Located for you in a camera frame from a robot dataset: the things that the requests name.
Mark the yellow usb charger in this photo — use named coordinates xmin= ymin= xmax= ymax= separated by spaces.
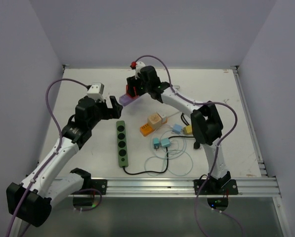
xmin=183 ymin=125 xmax=193 ymax=135

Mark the black power cord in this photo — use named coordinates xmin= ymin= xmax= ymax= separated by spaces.
xmin=122 ymin=112 xmax=202 ymax=175

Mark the aluminium front rail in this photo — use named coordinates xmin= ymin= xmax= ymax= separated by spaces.
xmin=21 ymin=176 xmax=283 ymax=198

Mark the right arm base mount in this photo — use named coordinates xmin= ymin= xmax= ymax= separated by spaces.
xmin=193 ymin=171 xmax=239 ymax=195

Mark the teal charger cube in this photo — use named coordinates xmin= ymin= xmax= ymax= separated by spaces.
xmin=160 ymin=138 xmax=170 ymax=148
xmin=153 ymin=138 xmax=160 ymax=150

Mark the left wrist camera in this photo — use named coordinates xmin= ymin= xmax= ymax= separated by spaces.
xmin=86 ymin=82 xmax=104 ymax=102

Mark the beige cube socket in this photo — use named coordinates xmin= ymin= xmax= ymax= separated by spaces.
xmin=147 ymin=113 xmax=168 ymax=130

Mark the green power strip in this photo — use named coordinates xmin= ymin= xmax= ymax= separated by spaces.
xmin=116 ymin=120 xmax=128 ymax=168

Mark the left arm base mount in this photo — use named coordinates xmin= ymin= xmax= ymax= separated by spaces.
xmin=74 ymin=179 xmax=108 ymax=195

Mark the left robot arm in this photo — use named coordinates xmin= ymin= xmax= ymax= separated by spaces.
xmin=6 ymin=96 xmax=123 ymax=227

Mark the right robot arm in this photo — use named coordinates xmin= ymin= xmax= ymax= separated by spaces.
xmin=126 ymin=62 xmax=231 ymax=194

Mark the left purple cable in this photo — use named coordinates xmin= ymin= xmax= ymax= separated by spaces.
xmin=5 ymin=78 xmax=103 ymax=237

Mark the red cube socket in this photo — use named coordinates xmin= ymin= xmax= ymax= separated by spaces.
xmin=126 ymin=85 xmax=138 ymax=99

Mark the light blue usb charger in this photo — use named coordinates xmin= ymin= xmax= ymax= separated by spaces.
xmin=172 ymin=124 xmax=183 ymax=135

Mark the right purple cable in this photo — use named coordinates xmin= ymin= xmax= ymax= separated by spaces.
xmin=134 ymin=54 xmax=246 ymax=237

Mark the purple usb hub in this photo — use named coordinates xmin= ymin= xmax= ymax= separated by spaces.
xmin=119 ymin=94 xmax=139 ymax=107

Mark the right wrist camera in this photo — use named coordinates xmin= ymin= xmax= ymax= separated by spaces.
xmin=130 ymin=61 xmax=146 ymax=79

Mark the purple cable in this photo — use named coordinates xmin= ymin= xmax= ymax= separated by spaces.
xmin=134 ymin=54 xmax=246 ymax=237
xmin=5 ymin=78 xmax=103 ymax=237

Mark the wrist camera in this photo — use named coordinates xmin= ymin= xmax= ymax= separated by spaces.
xmin=130 ymin=61 xmax=146 ymax=79
xmin=86 ymin=82 xmax=104 ymax=102

